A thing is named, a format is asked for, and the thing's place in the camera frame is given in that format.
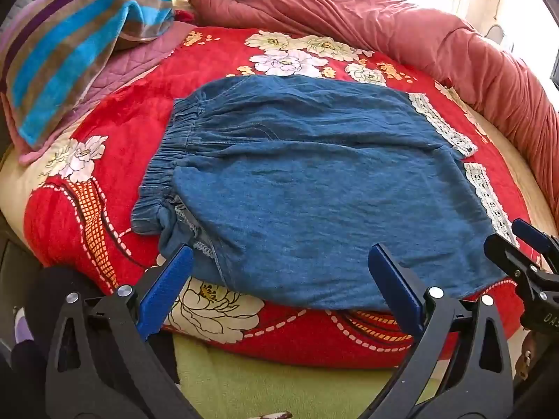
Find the blue denim pants lace trim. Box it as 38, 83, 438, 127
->
131, 74, 520, 311

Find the red floral blanket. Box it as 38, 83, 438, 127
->
24, 24, 536, 369

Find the pink quilted cloth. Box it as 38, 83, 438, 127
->
4, 22, 195, 166

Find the green cloth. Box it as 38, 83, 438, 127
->
174, 334, 442, 419

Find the striped blue brown towel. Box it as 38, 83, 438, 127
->
0, 0, 174, 149

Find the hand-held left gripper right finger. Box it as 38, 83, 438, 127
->
368, 243, 516, 419

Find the dusty red quilt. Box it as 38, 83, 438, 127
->
187, 0, 559, 238

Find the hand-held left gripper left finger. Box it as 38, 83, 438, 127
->
44, 244, 207, 419

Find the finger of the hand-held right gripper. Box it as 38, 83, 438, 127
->
512, 219, 559, 267
483, 233, 544, 281

